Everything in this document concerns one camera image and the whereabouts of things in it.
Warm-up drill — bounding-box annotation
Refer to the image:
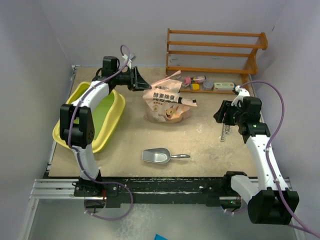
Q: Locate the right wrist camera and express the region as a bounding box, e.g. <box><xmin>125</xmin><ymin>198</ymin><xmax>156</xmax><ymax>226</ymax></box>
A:
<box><xmin>234</xmin><ymin>85</ymin><xmax>250</xmax><ymax>100</ymax></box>

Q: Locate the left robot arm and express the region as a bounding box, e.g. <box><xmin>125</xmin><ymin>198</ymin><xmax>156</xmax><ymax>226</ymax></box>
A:
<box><xmin>59</xmin><ymin>54</ymin><xmax>152</xmax><ymax>196</ymax></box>

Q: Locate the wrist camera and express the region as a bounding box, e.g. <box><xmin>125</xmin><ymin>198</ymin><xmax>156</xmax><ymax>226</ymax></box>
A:
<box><xmin>234</xmin><ymin>85</ymin><xmax>250</xmax><ymax>100</ymax></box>
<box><xmin>122</xmin><ymin>53</ymin><xmax>136</xmax><ymax>68</ymax></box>

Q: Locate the silver metal scoop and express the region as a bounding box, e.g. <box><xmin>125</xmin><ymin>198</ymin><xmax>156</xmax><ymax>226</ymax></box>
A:
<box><xmin>141</xmin><ymin>147</ymin><xmax>191</xmax><ymax>164</ymax></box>

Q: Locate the aluminium rail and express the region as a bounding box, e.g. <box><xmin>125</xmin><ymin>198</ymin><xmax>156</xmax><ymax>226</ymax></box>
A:
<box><xmin>30</xmin><ymin>178</ymin><xmax>76</xmax><ymax>200</ymax></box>

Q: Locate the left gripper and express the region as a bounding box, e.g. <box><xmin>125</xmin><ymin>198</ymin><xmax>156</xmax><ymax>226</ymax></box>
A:
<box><xmin>113</xmin><ymin>66</ymin><xmax>152</xmax><ymax>92</ymax></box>

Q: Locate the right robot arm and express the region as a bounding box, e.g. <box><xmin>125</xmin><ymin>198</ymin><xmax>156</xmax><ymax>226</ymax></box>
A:
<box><xmin>213</xmin><ymin>96</ymin><xmax>300</xmax><ymax>225</ymax></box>

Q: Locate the purple cable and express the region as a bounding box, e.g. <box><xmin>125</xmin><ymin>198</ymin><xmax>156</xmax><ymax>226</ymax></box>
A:
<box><xmin>66</xmin><ymin>44</ymin><xmax>135</xmax><ymax>221</ymax></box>
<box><xmin>224</xmin><ymin>80</ymin><xmax>320</xmax><ymax>238</ymax></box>

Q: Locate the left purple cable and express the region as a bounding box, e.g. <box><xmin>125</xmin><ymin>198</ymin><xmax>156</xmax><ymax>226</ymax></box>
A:
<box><xmin>66</xmin><ymin>44</ymin><xmax>135</xmax><ymax>221</ymax></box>

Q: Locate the pink cat litter bag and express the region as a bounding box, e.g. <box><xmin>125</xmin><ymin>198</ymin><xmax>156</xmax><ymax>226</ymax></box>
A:
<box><xmin>142</xmin><ymin>70</ymin><xmax>197</xmax><ymax>124</ymax></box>

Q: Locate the grey ruler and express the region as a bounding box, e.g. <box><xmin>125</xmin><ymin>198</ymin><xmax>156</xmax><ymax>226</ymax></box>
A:
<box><xmin>220</xmin><ymin>123</ymin><xmax>231</xmax><ymax>142</ymax></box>

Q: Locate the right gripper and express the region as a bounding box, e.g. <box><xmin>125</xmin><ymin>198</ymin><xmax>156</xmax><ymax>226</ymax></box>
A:
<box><xmin>213</xmin><ymin>100</ymin><xmax>246</xmax><ymax>126</ymax></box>

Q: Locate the green white box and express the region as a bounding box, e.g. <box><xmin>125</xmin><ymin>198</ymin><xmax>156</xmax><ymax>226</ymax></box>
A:
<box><xmin>213</xmin><ymin>82</ymin><xmax>236</xmax><ymax>92</ymax></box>

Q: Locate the black base frame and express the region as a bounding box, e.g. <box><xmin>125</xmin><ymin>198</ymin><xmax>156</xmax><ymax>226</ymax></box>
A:
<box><xmin>72</xmin><ymin>175</ymin><xmax>244</xmax><ymax>209</ymax></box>

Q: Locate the clear round jar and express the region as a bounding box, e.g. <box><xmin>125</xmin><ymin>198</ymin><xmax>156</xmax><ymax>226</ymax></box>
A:
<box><xmin>202</xmin><ymin>79</ymin><xmax>214</xmax><ymax>91</ymax></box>

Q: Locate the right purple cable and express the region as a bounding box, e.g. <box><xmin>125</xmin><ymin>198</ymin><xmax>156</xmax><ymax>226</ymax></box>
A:
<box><xmin>224</xmin><ymin>80</ymin><xmax>320</xmax><ymax>238</ymax></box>

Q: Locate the orange wooden shelf rack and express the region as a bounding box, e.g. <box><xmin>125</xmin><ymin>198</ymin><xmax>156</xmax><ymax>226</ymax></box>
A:
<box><xmin>165</xmin><ymin>28</ymin><xmax>269</xmax><ymax>84</ymax></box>

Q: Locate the blue object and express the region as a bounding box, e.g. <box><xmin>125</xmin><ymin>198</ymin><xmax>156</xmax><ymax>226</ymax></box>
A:
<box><xmin>154</xmin><ymin>234</ymin><xmax>168</xmax><ymax>240</ymax></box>

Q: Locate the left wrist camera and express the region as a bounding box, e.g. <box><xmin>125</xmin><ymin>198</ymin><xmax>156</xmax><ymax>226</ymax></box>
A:
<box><xmin>122</xmin><ymin>53</ymin><xmax>136</xmax><ymax>68</ymax></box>

